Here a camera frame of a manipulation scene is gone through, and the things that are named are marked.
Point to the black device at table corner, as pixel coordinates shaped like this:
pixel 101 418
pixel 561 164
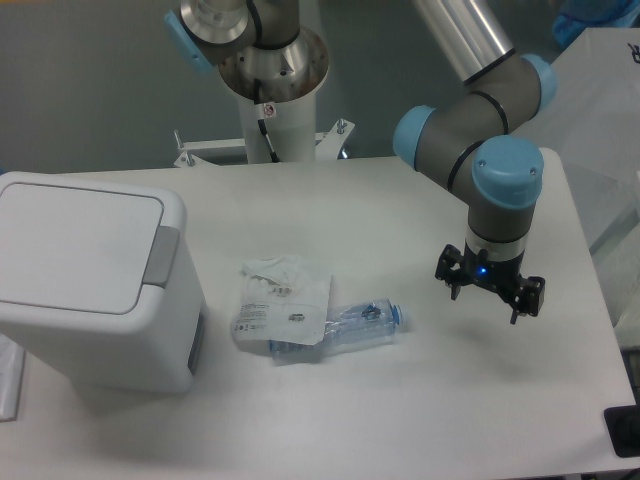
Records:
pixel 623 426

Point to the white box at right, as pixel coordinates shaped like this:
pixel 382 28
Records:
pixel 593 124

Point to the blue shoe cover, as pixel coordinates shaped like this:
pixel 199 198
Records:
pixel 567 28

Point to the clear plastic sheet left edge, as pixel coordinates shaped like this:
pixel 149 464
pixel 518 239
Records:
pixel 12 368

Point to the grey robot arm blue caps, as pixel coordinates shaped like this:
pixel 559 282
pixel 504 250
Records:
pixel 274 66

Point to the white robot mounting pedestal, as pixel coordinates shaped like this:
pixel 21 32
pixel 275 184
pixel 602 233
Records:
pixel 271 131

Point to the crumpled white plastic wrapper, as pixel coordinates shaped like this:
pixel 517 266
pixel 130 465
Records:
pixel 284 299

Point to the white push-top trash can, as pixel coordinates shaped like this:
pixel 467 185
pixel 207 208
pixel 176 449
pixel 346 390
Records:
pixel 97 281

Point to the crushed clear plastic bottle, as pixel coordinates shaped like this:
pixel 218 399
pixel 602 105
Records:
pixel 348 329

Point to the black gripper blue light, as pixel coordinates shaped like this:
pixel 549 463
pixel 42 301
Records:
pixel 503 278

